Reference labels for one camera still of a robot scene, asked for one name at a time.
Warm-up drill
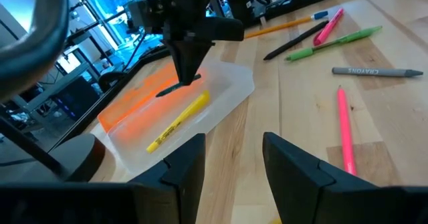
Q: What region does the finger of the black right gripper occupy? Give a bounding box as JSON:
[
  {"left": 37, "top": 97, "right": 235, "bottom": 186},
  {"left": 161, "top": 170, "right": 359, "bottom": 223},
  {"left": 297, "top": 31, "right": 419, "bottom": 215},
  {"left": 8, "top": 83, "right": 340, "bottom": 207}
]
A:
[
  {"left": 167, "top": 40, "right": 190, "bottom": 84},
  {"left": 187, "top": 40, "right": 215, "bottom": 85}
]

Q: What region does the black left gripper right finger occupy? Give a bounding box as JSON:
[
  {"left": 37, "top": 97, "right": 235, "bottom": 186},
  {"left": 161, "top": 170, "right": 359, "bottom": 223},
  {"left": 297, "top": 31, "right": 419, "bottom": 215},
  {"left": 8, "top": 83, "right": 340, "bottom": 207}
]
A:
[{"left": 262, "top": 132, "right": 385, "bottom": 224}]

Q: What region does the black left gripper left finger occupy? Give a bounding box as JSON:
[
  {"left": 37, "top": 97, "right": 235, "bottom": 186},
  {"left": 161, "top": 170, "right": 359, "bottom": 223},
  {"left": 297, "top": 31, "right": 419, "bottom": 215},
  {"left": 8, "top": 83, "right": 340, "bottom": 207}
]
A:
[{"left": 128, "top": 133, "right": 207, "bottom": 224}]

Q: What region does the black marker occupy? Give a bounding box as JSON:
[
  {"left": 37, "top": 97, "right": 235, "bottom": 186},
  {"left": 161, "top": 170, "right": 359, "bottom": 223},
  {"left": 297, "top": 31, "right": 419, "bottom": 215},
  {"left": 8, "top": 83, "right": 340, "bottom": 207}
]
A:
[{"left": 155, "top": 73, "right": 203, "bottom": 98}]

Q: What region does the clear plastic supply box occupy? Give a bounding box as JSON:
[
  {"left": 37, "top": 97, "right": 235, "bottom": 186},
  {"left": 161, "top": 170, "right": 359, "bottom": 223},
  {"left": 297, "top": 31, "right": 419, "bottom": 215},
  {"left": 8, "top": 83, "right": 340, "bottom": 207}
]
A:
[{"left": 107, "top": 59, "right": 255, "bottom": 175}]

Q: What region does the yellow highlighter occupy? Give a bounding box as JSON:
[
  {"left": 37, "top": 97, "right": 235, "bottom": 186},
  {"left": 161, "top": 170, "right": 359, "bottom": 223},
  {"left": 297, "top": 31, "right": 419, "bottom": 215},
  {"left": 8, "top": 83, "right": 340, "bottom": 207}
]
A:
[{"left": 146, "top": 90, "right": 211, "bottom": 154}]

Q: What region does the orange plastic box lid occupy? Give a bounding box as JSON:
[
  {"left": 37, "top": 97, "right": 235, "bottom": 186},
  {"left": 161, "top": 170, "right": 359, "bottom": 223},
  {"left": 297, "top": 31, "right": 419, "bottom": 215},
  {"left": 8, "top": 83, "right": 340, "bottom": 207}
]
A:
[{"left": 96, "top": 62, "right": 181, "bottom": 134}]

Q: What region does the thin pink pen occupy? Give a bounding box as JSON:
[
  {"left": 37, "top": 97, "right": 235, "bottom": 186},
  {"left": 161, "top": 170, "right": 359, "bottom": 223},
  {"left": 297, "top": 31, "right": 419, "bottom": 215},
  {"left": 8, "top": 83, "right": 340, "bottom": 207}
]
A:
[{"left": 336, "top": 86, "right": 358, "bottom": 177}]

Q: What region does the orange pencil blue eraser cap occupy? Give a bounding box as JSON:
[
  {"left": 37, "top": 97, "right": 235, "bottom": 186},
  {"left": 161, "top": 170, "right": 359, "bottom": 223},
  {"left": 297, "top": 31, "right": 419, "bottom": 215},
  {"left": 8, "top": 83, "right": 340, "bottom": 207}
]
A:
[{"left": 243, "top": 10, "right": 329, "bottom": 39}]

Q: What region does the black pencil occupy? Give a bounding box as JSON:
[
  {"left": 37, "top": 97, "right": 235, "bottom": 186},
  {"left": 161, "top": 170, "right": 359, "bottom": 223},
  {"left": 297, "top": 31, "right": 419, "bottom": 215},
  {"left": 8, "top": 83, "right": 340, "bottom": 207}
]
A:
[{"left": 263, "top": 19, "right": 330, "bottom": 62}]

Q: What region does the grey crayon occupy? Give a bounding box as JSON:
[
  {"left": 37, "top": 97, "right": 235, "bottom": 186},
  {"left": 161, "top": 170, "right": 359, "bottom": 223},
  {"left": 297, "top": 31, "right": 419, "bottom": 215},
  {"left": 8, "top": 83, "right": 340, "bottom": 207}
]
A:
[{"left": 331, "top": 66, "right": 424, "bottom": 78}]

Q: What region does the pink highlighter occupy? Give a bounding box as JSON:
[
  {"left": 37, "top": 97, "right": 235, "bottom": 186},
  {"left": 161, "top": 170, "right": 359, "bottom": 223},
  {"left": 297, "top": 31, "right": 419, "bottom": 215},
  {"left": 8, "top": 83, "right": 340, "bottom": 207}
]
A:
[{"left": 312, "top": 7, "right": 345, "bottom": 47}]

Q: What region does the light green pen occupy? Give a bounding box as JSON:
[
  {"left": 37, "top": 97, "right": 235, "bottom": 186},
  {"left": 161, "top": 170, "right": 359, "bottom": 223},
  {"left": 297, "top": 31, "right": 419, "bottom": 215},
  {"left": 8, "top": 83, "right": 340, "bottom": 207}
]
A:
[{"left": 285, "top": 25, "right": 383, "bottom": 62}]

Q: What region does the black computer box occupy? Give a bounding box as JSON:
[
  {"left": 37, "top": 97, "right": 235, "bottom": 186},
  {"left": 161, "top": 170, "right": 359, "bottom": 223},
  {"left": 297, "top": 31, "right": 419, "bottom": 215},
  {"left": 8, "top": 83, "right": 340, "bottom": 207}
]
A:
[{"left": 51, "top": 76, "right": 101, "bottom": 122}]

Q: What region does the white globe table lamp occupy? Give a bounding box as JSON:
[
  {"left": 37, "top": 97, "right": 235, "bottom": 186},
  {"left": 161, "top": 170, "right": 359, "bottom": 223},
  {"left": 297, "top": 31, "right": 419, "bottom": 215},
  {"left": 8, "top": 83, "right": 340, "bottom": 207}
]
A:
[{"left": 0, "top": 116, "right": 106, "bottom": 184}]

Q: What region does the grey metal workbench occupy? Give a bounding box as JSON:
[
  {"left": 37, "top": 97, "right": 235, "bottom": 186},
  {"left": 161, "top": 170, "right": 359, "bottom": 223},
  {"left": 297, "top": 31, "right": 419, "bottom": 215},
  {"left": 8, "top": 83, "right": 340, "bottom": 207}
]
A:
[{"left": 9, "top": 62, "right": 93, "bottom": 118}]

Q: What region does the black left wrist camera cable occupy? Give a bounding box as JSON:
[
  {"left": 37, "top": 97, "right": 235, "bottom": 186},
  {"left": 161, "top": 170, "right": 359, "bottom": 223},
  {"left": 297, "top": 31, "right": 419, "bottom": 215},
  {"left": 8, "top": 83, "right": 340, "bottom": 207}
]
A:
[{"left": 0, "top": 0, "right": 70, "bottom": 103}]

